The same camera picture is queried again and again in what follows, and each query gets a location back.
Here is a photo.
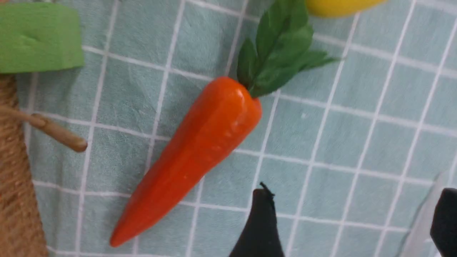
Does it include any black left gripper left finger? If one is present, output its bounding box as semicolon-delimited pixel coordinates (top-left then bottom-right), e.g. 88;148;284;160
229;182;285;257

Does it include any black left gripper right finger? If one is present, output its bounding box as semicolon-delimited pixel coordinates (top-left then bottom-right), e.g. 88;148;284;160
430;188;457;257

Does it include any yellow lemon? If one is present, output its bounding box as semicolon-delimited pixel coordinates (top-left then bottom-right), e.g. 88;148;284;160
305;0;385;18

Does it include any green checkered tablecloth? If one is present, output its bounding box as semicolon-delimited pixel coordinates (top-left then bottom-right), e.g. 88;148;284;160
16;0;456;257

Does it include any woven wicker basket green lining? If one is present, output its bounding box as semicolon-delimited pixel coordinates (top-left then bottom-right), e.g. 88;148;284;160
0;74;88;257

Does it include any green foam cube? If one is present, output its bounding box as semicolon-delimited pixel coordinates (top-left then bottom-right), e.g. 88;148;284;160
0;2;85;74

